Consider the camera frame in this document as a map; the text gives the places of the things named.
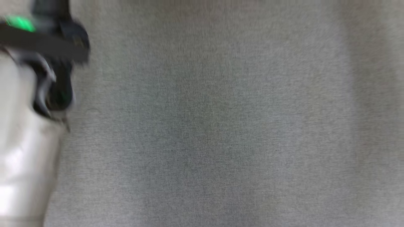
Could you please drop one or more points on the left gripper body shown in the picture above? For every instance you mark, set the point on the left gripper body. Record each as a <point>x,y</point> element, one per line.
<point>56,44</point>

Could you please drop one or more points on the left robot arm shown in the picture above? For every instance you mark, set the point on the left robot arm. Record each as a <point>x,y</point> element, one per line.
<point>25,157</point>

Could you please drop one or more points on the grey fabric sofa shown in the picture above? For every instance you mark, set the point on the grey fabric sofa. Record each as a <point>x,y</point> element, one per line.
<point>221,126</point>

